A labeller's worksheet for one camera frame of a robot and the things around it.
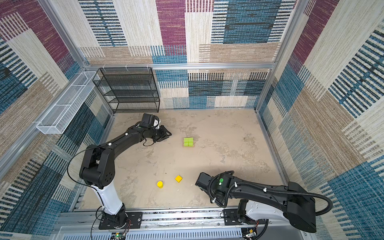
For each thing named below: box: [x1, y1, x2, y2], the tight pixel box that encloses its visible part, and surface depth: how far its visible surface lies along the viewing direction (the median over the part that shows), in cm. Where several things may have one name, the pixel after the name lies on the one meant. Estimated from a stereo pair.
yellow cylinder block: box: [156, 181, 164, 189], surface depth 85 cm
